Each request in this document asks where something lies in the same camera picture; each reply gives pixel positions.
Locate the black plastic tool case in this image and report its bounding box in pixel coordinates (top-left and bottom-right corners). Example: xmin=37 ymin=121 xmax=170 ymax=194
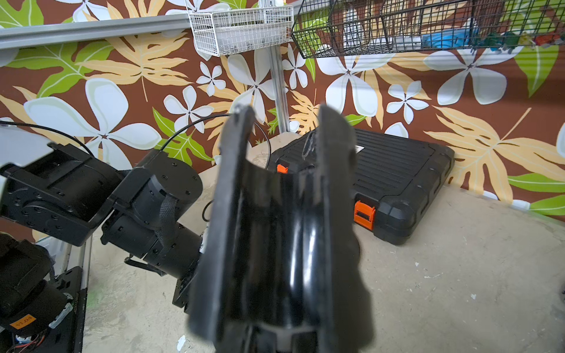
xmin=268 ymin=127 xmax=455 ymax=246

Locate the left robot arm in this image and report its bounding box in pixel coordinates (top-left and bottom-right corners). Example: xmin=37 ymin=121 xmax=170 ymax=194
xmin=1 ymin=143 xmax=203 ymax=352

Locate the black wire basket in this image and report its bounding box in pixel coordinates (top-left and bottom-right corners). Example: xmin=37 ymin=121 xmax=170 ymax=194
xmin=292 ymin=0 xmax=564 ymax=58

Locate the blue object in basket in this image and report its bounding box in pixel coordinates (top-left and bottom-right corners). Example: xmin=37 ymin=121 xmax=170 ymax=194
xmin=421 ymin=28 xmax=478 ymax=49

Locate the white wire basket left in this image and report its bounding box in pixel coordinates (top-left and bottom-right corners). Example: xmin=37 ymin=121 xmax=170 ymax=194
xmin=188 ymin=5 xmax=294 ymax=57

